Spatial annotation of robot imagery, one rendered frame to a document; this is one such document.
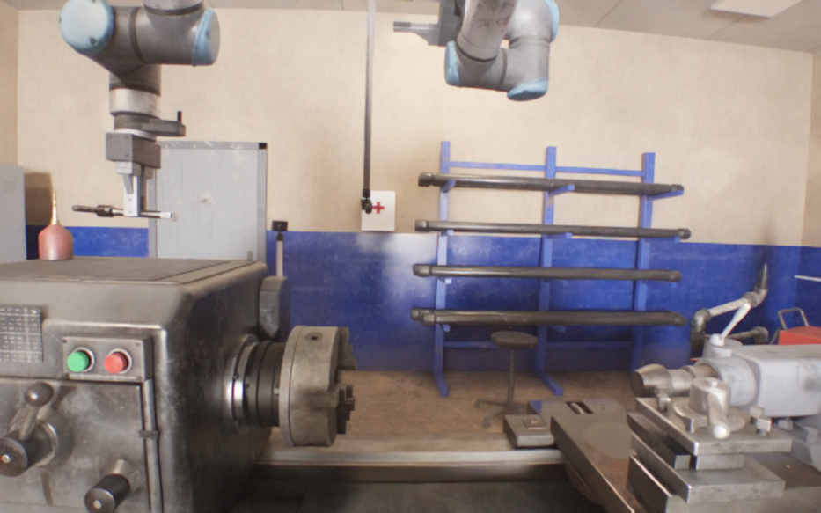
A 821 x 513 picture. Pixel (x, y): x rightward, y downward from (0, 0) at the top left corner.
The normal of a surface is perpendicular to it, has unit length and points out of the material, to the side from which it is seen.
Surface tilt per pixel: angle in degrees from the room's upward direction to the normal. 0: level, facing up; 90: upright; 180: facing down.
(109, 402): 90
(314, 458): 48
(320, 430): 111
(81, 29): 90
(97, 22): 90
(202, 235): 90
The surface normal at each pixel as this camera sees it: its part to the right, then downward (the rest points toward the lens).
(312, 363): 0.06, -0.59
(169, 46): 0.07, 0.77
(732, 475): 0.03, -1.00
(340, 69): 0.05, 0.08
